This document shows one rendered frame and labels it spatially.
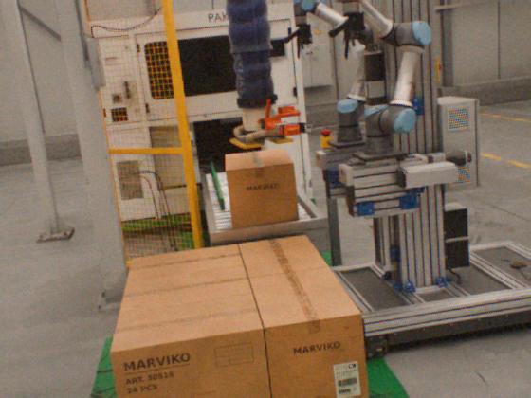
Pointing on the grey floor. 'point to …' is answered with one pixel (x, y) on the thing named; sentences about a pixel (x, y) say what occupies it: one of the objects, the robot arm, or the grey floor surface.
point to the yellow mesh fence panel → (169, 137)
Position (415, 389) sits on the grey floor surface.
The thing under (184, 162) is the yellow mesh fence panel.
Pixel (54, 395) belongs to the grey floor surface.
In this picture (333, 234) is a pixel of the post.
